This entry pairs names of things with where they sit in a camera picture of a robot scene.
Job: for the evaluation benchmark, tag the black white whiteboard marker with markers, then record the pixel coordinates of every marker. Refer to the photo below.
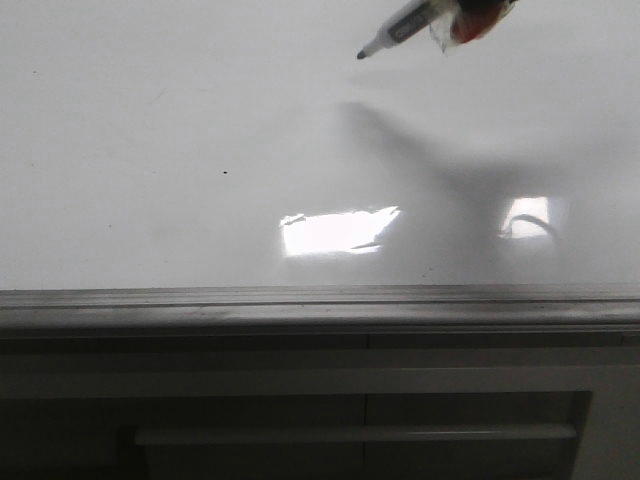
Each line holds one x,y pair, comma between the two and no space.
405,23

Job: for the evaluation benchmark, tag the white whiteboard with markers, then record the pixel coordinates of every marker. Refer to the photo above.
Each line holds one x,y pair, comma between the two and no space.
232,165

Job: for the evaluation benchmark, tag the grey cabinet drawer handle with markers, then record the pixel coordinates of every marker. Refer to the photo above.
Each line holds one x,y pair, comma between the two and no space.
352,434

